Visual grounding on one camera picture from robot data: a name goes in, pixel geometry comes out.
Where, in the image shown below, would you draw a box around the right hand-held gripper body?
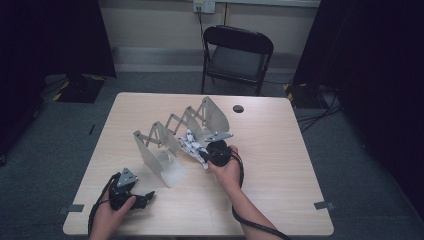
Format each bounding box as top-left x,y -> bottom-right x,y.
203,132 -> 234,168

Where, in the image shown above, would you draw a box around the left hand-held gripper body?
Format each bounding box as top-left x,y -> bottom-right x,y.
108,167 -> 148,212

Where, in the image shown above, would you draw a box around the white black patterned socks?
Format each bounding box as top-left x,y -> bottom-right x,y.
178,129 -> 211,170

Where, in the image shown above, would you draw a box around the expandable grey metal bookend rack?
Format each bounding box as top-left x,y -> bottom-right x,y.
133,95 -> 231,189

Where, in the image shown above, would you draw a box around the person's right hand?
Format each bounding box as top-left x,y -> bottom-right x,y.
208,145 -> 243,193

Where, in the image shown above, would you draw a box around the person's left hand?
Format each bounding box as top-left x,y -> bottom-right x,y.
89,195 -> 137,238

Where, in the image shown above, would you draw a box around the grey tape strip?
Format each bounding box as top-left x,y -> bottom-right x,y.
313,201 -> 335,211
58,203 -> 85,215

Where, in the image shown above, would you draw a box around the black folding chair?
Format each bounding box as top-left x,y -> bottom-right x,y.
200,24 -> 275,97

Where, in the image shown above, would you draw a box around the black stand base striped tape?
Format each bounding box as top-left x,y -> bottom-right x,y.
283,82 -> 321,109
53,73 -> 107,104

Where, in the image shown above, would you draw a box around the black curtain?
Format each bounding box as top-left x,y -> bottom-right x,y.
0,0 -> 117,158
293,0 -> 424,221

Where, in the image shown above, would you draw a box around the left hand-held gripper black cable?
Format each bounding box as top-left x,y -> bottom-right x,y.
87,172 -> 121,236

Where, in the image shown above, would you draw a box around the hand-held gripper black cable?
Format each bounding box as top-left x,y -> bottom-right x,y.
87,172 -> 121,236
229,149 -> 292,240

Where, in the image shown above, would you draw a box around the right hand-held gripper black cable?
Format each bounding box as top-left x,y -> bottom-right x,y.
229,149 -> 292,240

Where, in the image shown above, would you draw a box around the black floor cables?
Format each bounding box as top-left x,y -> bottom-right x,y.
294,84 -> 344,134

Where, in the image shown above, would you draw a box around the black wall socket cable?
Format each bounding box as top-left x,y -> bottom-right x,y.
197,6 -> 207,51

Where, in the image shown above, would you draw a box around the white wall socket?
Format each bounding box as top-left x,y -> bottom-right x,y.
193,0 -> 216,14

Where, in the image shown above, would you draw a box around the white wall cable duct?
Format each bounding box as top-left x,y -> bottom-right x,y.
214,0 -> 321,8

